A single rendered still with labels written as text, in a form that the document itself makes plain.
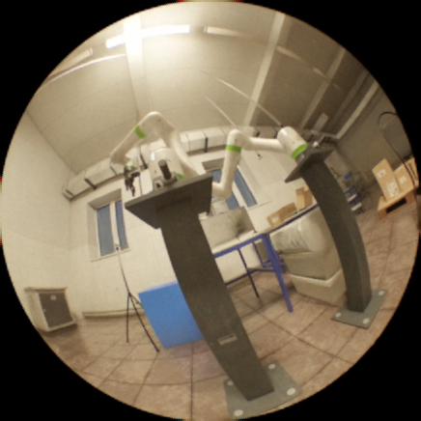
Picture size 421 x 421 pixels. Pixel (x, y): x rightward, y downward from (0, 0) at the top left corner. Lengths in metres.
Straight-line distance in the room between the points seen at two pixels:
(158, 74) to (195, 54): 0.99
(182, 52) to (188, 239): 3.82
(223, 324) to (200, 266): 0.19
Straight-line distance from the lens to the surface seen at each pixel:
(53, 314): 3.01
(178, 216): 0.40
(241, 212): 1.20
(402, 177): 2.47
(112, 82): 3.91
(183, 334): 1.38
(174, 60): 3.85
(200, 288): 0.38
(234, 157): 1.00
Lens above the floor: 0.71
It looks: 19 degrees up
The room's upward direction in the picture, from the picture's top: 23 degrees counter-clockwise
